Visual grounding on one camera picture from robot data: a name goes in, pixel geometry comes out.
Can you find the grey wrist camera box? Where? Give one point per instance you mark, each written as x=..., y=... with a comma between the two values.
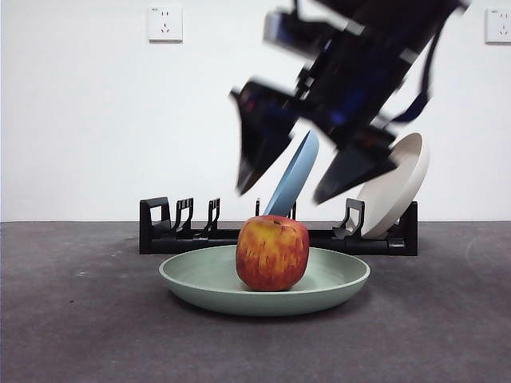
x=291, y=34

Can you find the white wall socket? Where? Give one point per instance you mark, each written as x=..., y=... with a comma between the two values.
x=499, y=26
x=165, y=24

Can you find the green plate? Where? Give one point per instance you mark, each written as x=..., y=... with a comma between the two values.
x=199, y=287

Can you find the red yellow apple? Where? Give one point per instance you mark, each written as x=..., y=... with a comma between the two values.
x=271, y=255

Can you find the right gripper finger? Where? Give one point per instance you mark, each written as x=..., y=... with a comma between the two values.
x=261, y=131
x=355, y=171

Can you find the black plate rack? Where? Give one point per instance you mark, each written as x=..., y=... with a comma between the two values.
x=171, y=244

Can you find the blue plate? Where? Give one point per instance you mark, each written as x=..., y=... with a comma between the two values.
x=297, y=175

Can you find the beige plate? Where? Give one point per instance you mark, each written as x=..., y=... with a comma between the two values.
x=393, y=199

